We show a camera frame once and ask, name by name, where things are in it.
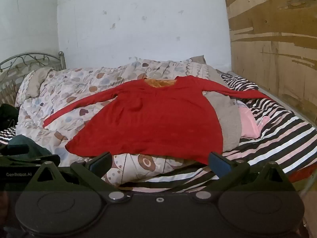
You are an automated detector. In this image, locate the black white pink striped sheet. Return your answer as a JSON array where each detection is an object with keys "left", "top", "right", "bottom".
[{"left": 0, "top": 71, "right": 317, "bottom": 194}]

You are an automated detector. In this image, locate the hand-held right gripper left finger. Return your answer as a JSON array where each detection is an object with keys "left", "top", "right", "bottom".
[{"left": 23, "top": 151, "right": 131, "bottom": 201}]

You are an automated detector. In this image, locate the pink garment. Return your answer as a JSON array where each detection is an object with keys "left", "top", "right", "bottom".
[{"left": 237, "top": 105, "right": 271, "bottom": 139}]

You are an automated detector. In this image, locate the red long-sleeved dress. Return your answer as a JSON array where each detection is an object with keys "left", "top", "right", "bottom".
[{"left": 43, "top": 76, "right": 276, "bottom": 165}]

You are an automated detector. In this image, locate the black cloth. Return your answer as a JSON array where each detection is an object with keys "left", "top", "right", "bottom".
[{"left": 0, "top": 103, "right": 19, "bottom": 130}]

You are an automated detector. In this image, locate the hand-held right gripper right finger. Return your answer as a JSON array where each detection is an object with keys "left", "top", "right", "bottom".
[{"left": 191, "top": 151, "right": 298, "bottom": 201}]

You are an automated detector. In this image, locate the grey garment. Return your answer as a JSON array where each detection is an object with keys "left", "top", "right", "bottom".
[{"left": 203, "top": 92, "right": 242, "bottom": 153}]

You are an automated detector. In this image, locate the red object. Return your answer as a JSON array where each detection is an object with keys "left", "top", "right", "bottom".
[{"left": 288, "top": 170, "right": 310, "bottom": 183}]

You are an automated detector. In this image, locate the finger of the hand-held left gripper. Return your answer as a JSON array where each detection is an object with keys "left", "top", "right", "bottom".
[{"left": 0, "top": 144, "right": 31, "bottom": 156}]

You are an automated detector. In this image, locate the metal bed headboard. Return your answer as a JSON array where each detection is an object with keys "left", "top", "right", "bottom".
[{"left": 0, "top": 51, "right": 67, "bottom": 109}]

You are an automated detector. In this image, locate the dark teal cloth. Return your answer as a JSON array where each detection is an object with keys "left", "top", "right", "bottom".
[{"left": 7, "top": 135, "right": 53, "bottom": 157}]

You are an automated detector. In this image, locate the beige pillow with patterned border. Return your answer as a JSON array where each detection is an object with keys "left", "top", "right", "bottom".
[{"left": 25, "top": 67, "right": 54, "bottom": 99}]

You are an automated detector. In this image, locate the patterned white quilt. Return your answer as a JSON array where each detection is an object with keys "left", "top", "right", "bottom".
[{"left": 15, "top": 59, "right": 223, "bottom": 187}]

